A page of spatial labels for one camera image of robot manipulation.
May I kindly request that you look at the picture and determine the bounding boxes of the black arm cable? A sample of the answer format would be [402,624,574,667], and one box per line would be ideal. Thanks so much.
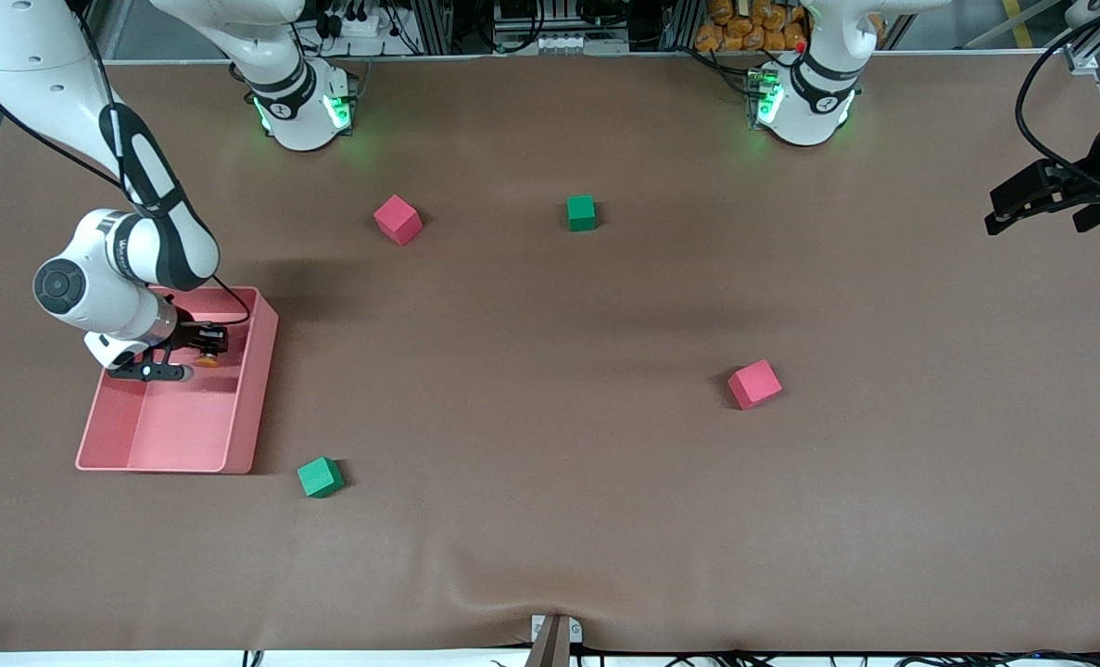
[0,0,254,327]
[1016,5,1100,186]

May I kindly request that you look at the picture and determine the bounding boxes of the pink cube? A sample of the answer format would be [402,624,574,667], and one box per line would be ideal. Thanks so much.
[727,359,784,411]
[373,194,424,247]

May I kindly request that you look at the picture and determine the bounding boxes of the white power strip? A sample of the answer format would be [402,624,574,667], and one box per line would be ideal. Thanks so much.
[322,7,384,38]

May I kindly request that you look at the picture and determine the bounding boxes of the orange snack bags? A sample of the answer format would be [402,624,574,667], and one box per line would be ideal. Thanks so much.
[695,0,810,53]

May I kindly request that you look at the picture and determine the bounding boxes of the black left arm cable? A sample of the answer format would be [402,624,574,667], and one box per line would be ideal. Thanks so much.
[1016,5,1100,186]

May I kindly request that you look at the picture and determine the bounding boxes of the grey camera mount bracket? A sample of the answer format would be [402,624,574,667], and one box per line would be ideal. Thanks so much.
[526,613,584,667]

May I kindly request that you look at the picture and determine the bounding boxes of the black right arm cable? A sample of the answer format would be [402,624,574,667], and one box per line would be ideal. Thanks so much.
[0,0,254,327]

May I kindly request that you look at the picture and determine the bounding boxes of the pink plastic bin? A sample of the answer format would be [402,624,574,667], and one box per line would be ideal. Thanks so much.
[75,285,280,475]

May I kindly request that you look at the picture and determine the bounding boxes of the white connector strip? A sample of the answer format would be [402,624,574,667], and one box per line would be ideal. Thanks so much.
[511,32,629,54]

